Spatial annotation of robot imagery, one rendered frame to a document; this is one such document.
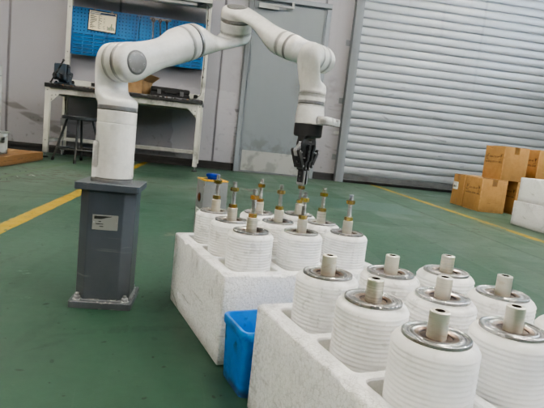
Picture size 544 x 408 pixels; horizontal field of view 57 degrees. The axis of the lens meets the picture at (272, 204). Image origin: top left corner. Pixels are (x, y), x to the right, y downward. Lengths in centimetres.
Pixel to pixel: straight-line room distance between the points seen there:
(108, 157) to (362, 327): 78
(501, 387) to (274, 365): 31
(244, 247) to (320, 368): 41
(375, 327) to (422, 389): 11
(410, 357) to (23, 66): 624
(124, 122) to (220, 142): 498
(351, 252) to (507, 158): 384
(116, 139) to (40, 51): 534
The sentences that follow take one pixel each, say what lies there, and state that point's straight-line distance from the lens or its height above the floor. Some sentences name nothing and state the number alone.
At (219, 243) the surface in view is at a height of 21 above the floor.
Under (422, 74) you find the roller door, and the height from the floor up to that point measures 144.
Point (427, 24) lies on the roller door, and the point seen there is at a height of 203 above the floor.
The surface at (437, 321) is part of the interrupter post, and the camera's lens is 58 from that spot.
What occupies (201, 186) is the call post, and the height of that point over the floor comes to 29.
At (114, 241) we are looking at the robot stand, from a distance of 124.
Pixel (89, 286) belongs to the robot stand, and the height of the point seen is 5.
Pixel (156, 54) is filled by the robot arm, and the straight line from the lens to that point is 127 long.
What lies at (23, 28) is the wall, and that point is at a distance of 663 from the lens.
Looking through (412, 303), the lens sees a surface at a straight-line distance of 73.
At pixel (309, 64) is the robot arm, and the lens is 130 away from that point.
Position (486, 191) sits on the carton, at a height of 19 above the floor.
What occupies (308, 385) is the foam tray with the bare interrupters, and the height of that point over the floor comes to 14.
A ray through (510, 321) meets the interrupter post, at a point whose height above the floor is 26.
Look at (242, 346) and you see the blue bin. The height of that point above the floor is 9.
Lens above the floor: 45
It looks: 7 degrees down
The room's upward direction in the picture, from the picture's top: 6 degrees clockwise
